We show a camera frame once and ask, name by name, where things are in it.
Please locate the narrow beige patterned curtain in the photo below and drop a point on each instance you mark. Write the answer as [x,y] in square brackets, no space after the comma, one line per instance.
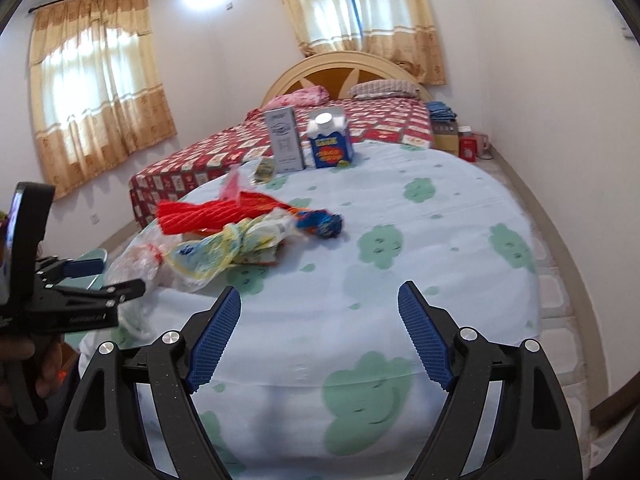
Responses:
[315,5]
[405,20]

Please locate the wall socket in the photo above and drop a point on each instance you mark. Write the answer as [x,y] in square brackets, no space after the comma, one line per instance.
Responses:
[95,217]

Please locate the cream wooden bed headboard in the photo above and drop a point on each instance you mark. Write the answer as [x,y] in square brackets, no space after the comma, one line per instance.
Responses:
[320,67]

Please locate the wide beige patterned curtain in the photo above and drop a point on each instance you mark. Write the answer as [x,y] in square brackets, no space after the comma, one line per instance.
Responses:
[95,100]

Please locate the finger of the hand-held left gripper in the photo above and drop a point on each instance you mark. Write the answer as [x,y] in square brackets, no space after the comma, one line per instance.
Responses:
[82,268]
[85,305]

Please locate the red ribbed foam net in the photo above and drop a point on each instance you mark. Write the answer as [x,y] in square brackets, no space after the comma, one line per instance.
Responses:
[195,217]
[260,201]

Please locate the table with green-print cloth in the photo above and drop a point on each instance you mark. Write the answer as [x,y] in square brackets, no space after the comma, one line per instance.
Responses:
[380,240]

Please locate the bed with red checkered cover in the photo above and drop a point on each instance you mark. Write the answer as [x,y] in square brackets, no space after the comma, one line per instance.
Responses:
[390,120]

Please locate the yellow printed plastic bag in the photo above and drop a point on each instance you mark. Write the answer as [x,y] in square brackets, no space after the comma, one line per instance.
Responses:
[225,247]

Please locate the striped pillow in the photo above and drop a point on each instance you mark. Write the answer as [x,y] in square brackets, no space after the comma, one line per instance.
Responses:
[382,89]

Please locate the window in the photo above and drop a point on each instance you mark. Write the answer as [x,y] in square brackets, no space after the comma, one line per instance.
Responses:
[356,12]

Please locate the tall white carton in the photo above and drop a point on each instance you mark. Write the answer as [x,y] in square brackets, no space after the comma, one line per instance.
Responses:
[285,140]

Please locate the dark flat wrapper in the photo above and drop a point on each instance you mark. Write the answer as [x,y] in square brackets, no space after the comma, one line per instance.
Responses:
[265,170]

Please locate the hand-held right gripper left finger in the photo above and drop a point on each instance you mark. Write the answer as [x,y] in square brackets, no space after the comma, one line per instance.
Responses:
[215,340]

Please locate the pink cup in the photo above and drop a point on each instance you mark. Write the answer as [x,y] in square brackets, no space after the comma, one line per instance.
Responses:
[482,144]

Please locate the clear plastic bag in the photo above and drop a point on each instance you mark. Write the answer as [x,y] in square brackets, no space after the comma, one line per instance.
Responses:
[135,260]

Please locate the stack of blue folded cloths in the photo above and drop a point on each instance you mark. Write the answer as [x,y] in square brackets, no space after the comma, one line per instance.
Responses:
[444,111]

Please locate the white wall switch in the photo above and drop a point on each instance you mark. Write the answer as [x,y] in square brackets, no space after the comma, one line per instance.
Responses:
[626,32]

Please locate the cardboard box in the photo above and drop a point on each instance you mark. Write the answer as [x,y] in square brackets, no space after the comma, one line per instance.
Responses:
[446,137]

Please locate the person's left hand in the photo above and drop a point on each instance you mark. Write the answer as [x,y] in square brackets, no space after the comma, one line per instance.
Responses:
[50,365]

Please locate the blue gable carton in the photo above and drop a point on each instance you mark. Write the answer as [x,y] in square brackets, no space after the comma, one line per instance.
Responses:
[330,145]

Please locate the small red box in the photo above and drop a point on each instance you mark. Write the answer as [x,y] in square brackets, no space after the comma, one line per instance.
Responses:
[468,149]

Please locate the pink blanket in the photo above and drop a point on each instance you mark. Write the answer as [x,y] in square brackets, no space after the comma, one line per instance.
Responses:
[305,96]

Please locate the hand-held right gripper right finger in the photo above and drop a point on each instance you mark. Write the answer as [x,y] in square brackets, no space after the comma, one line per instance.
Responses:
[425,335]

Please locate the blue orange snack wrapper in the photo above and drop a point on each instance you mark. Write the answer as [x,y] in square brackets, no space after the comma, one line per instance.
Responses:
[320,224]

